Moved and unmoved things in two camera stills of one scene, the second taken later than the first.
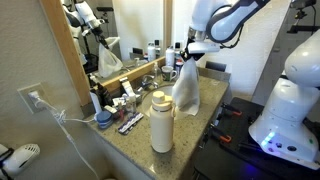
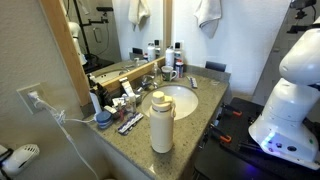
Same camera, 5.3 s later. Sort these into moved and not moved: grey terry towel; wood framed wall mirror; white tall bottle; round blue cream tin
Moved: grey terry towel
Not moved: wood framed wall mirror; white tall bottle; round blue cream tin
